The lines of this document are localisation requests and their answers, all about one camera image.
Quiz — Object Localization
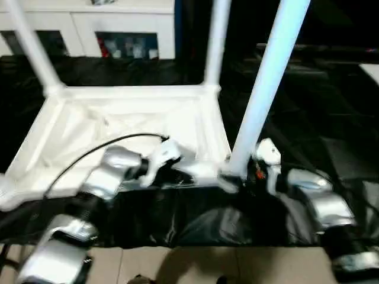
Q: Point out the white plastic table top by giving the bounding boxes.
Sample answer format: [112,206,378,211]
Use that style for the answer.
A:
[0,82,239,211]

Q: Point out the white plastic table leg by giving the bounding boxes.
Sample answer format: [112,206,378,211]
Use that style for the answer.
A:
[203,0,233,91]
[229,0,311,178]
[5,0,68,95]
[0,173,14,208]

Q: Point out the long black bar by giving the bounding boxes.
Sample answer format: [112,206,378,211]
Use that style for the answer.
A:
[256,43,379,56]

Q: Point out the white flat sheet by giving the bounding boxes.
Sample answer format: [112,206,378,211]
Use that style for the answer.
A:
[359,63,379,87]

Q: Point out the white glass-door cabinet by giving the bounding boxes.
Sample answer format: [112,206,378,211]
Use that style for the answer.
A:
[0,0,177,60]

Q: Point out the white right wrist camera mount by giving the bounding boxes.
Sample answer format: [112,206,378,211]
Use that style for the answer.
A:
[256,138,282,195]

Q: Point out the dark folding stand frame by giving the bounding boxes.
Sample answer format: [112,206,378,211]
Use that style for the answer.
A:
[0,244,20,272]

